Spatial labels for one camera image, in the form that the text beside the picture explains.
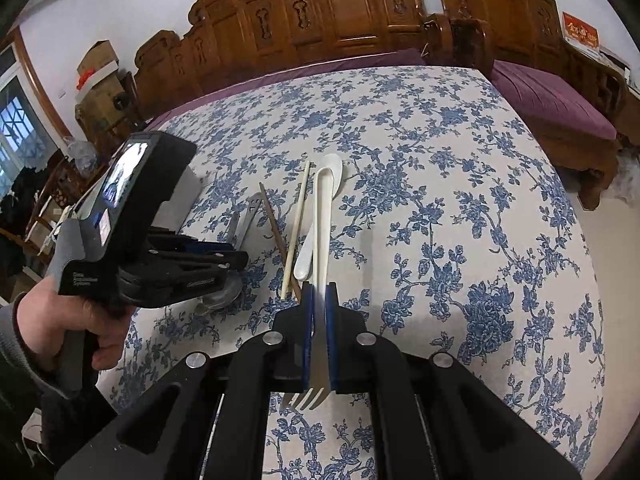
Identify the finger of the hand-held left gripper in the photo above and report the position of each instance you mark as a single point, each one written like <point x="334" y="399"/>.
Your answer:
<point x="190" y="277"/>
<point x="200" y="244"/>

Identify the small white spoon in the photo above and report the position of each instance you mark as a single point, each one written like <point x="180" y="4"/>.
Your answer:
<point x="334" y="170"/>

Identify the blue floral tablecloth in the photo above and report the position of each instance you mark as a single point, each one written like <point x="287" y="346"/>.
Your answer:
<point x="450" y="210"/>

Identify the clear plastic bag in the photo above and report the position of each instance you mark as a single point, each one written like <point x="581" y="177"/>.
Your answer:
<point x="82" y="152"/>
<point x="627" y="175"/>

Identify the dark wooden chopstick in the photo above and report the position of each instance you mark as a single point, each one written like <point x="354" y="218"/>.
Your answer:
<point x="276" y="230"/>

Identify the red decoration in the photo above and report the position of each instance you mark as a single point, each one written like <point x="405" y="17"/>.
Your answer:
<point x="85" y="80"/>

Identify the person's dark clothing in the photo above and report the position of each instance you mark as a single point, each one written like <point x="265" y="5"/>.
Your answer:
<point x="65" y="425"/>

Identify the small cardboard box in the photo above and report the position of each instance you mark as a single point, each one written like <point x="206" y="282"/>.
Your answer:
<point x="97" y="57"/>

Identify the wooden framed window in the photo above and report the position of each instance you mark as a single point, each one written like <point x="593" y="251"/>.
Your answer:
<point x="15" y="125"/>

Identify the purple sofa cushion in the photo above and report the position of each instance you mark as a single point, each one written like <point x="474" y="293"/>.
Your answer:
<point x="350" y="62"/>

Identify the person's left hand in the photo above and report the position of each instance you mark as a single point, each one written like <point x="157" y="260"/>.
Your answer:
<point x="40" y="315"/>

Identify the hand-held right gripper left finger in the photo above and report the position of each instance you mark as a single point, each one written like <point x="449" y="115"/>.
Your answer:
<point x="307" y="320"/>

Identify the person's left forearm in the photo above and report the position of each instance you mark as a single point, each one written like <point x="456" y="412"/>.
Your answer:
<point x="20" y="360"/>

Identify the carved wooden armchair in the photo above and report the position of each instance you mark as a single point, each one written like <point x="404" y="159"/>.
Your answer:
<point x="500" y="0"/>

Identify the black cloth pile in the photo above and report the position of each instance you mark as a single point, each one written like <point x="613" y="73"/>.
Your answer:
<point x="20" y="200"/>

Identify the carved wooden sofa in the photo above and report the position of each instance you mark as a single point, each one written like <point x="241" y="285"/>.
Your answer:
<point x="340" y="10"/>

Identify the wooden chair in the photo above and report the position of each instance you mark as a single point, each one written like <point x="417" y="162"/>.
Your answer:
<point x="55" y="210"/>

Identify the light wooden chopstick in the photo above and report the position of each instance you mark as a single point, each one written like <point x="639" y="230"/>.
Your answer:
<point x="298" y="220"/>

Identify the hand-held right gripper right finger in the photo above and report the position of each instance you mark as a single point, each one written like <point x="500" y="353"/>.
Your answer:
<point x="331" y="335"/>

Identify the red desk calendar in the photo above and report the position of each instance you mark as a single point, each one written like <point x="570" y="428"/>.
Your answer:
<point x="580" y="35"/>

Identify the purple armchair cushion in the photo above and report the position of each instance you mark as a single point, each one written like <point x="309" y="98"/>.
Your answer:
<point x="550" y="100"/>

